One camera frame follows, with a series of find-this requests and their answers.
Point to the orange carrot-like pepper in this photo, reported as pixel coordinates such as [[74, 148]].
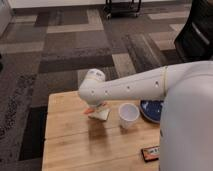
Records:
[[95, 109]]

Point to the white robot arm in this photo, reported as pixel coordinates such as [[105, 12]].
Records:
[[186, 123]]

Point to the white sponge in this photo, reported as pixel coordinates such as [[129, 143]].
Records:
[[102, 115]]

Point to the white paper cup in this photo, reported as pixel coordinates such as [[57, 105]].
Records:
[[128, 114]]

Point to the dark blue plate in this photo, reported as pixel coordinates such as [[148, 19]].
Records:
[[151, 110]]

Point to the black wheeled cart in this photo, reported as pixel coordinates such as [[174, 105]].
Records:
[[122, 8]]

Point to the dark snack box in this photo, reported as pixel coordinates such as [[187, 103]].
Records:
[[150, 153]]

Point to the black office chair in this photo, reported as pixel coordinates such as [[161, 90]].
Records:
[[195, 40]]

